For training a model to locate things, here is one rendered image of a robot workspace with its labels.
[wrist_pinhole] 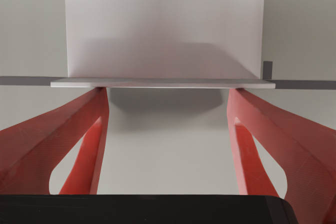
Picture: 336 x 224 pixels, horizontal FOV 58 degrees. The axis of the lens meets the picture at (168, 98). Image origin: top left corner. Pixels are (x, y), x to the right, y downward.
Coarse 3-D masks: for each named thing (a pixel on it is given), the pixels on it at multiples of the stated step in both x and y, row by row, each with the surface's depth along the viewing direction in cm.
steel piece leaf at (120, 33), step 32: (96, 0) 13; (128, 0) 13; (160, 0) 13; (192, 0) 13; (224, 0) 13; (256, 0) 13; (96, 32) 13; (128, 32) 13; (160, 32) 13; (192, 32) 13; (224, 32) 13; (256, 32) 13; (96, 64) 13; (128, 64) 13; (160, 64) 13; (192, 64) 13; (224, 64) 13; (256, 64) 13
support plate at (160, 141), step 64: (0, 0) 13; (64, 0) 13; (320, 0) 13; (0, 64) 14; (64, 64) 14; (320, 64) 13; (0, 128) 14; (128, 128) 14; (192, 128) 14; (128, 192) 14; (192, 192) 14
